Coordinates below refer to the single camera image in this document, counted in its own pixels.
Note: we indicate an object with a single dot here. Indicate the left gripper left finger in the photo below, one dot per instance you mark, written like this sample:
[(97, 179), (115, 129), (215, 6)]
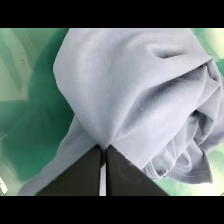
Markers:
[(81, 176)]

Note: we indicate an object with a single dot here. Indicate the purple T-shirt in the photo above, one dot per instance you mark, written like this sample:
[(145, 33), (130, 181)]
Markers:
[(126, 86)]

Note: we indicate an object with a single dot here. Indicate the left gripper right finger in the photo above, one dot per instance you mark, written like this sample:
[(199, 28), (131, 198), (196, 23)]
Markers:
[(130, 178)]

